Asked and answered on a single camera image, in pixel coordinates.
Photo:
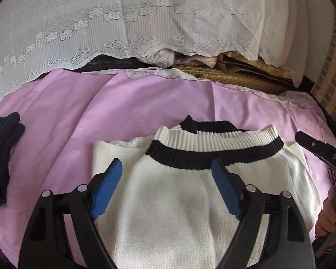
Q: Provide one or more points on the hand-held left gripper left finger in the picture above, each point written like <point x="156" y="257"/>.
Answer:
<point x="106" y="190"/>

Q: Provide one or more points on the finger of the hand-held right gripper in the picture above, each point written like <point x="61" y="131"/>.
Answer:
<point x="319" y="148"/>

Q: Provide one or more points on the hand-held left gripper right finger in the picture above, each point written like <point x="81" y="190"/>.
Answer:
<point x="225" y="190"/>

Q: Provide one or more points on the white knit sweater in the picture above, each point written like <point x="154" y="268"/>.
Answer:
<point x="170" y="201"/>

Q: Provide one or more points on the person's right hand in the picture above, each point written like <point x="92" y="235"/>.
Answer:
<point x="326" y="215"/>

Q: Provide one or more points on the purple bedsheet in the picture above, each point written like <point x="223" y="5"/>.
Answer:
<point x="72" y="112"/>

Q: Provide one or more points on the brown cardboard sheets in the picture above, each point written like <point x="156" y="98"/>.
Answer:
<point x="254" y="64"/>

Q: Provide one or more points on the black glove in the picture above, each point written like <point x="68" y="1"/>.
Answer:
<point x="2" y="151"/>

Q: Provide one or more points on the dark cloth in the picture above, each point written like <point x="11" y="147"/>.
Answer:
<point x="114" y="63"/>

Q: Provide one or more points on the pink patterned cloth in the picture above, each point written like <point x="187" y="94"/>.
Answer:
<point x="196" y="60"/>

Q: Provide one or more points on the pale lilac cloth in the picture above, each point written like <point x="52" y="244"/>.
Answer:
<point x="162" y="57"/>

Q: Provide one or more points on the white lace cover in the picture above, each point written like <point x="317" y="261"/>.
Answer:
<point x="100" y="19"/>

